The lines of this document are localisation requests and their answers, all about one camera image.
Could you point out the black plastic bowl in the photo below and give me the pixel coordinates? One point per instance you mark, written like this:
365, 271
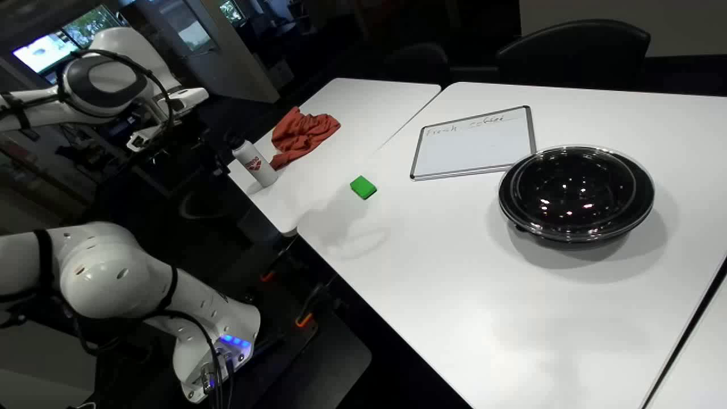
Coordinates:
575, 178
531, 229

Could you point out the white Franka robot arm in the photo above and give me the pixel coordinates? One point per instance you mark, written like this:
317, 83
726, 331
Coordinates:
106, 281

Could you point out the green rectangular block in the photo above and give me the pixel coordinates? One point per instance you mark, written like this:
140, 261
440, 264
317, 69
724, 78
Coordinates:
365, 188

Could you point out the orange cloth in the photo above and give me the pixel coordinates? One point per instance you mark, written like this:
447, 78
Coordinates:
304, 134

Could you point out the white paper cup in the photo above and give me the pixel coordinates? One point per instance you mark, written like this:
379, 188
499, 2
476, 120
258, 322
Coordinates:
258, 165

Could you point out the white framed whiteboard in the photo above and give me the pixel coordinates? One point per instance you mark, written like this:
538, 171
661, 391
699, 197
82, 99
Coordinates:
474, 145

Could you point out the orange clamp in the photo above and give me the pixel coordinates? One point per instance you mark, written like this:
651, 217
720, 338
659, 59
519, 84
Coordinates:
305, 322

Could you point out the black office chair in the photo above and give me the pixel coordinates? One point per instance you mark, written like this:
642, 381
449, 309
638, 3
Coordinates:
575, 46
419, 62

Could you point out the lit computer monitor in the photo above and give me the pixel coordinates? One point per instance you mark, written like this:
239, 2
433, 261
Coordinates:
43, 52
93, 24

